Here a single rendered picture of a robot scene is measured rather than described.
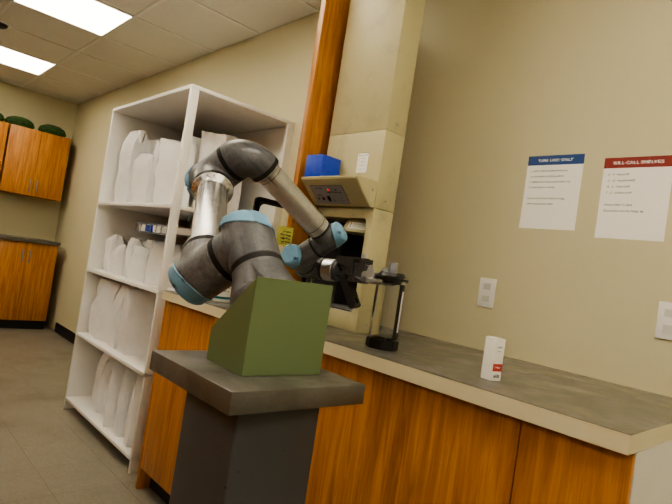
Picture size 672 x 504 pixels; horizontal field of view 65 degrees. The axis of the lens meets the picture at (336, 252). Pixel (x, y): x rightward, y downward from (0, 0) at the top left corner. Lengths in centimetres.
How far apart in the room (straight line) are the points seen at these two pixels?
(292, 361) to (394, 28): 148
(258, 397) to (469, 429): 61
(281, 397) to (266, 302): 18
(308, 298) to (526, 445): 59
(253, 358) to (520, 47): 174
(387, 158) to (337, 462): 109
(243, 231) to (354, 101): 118
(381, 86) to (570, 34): 72
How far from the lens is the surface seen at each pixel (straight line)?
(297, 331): 108
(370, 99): 216
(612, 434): 121
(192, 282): 122
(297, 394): 100
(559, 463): 129
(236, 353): 105
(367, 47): 228
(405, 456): 152
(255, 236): 114
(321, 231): 165
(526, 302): 208
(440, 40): 264
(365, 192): 196
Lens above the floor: 117
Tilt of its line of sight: 2 degrees up
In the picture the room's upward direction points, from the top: 9 degrees clockwise
